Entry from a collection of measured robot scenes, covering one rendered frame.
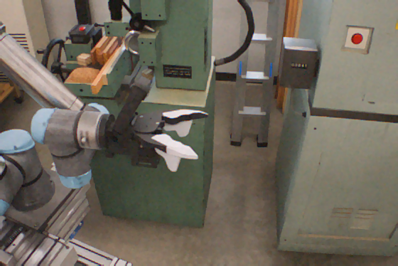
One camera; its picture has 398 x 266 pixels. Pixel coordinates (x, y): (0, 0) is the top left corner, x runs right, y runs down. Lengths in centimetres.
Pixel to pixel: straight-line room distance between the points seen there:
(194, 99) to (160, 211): 73
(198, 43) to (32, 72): 79
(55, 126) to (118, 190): 127
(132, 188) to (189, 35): 85
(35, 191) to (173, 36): 78
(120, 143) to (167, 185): 114
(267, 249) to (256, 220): 20
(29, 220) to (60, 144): 46
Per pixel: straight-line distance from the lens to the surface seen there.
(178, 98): 158
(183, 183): 185
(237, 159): 247
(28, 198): 120
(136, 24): 147
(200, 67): 156
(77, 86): 158
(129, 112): 70
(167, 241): 205
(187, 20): 148
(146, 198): 199
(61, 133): 77
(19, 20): 314
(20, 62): 90
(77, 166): 83
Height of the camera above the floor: 169
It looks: 39 degrees down
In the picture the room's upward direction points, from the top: straight up
